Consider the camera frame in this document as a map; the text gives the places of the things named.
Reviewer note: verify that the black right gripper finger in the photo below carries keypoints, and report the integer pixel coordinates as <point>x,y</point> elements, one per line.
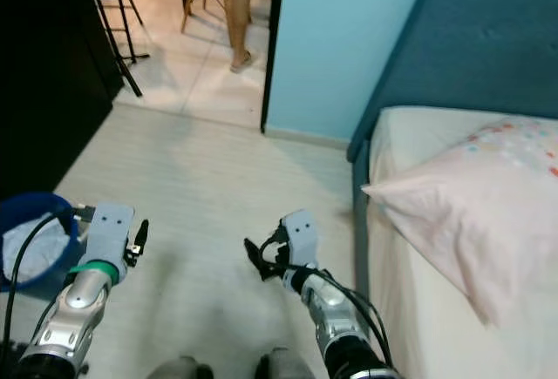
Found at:
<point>261,267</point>
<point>257,250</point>

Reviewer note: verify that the pink dotted pillow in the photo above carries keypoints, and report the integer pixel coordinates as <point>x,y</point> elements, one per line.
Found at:
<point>471,205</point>

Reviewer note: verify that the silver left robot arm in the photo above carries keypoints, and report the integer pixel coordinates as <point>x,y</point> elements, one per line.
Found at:
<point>83,305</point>

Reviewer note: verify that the grey robot right leg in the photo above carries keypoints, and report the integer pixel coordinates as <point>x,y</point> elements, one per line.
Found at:
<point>283,366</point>

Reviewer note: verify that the grey robot leg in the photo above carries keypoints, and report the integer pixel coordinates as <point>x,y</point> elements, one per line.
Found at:
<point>173,368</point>
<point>283,366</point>

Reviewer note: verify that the white crumpled bin liner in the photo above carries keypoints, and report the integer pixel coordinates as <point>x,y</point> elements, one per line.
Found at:
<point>26,248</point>

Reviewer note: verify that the blue plastic waste bin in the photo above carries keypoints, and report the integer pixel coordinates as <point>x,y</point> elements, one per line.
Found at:
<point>22,207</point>

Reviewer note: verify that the grey robot left leg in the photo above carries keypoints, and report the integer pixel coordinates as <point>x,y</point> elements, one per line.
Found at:
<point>173,368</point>

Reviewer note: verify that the cream sheeted mattress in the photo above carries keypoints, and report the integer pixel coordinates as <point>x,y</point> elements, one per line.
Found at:
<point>418,135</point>

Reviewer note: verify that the black wardrobe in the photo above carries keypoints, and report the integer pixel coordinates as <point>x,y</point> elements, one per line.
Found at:
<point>44,65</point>

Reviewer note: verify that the black tripod stand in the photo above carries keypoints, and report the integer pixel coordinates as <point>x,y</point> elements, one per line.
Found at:
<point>107,13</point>

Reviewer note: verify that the person's bare leg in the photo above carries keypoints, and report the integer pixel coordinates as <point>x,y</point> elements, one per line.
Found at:
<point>240,13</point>

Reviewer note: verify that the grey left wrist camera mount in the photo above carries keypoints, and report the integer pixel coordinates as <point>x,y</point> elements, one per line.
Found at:
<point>112,231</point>

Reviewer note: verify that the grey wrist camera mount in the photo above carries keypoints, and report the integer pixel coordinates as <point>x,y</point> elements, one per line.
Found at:
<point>112,231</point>
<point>301,233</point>

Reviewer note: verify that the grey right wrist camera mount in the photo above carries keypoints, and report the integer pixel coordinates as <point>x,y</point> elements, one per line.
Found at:
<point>301,233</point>

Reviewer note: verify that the black door frame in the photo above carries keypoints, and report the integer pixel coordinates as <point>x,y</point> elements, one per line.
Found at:
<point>270,65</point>

